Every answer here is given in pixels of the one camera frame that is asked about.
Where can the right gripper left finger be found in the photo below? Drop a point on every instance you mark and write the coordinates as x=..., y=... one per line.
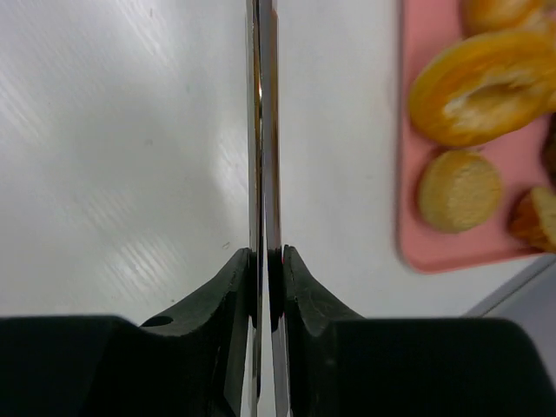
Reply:
x=189, y=360

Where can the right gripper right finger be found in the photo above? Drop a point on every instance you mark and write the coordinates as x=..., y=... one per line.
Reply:
x=342, y=364

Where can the metal tongs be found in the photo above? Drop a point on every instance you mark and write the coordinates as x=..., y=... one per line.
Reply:
x=266, y=287

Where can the orange ring bread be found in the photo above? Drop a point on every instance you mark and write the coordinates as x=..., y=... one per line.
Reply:
x=483, y=87

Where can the striped long bread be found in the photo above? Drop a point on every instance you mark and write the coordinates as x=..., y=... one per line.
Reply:
x=482, y=16

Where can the round bun front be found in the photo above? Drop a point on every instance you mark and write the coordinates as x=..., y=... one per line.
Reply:
x=458, y=191

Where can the sliced baguette piece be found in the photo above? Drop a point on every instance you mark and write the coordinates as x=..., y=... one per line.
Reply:
x=533, y=219

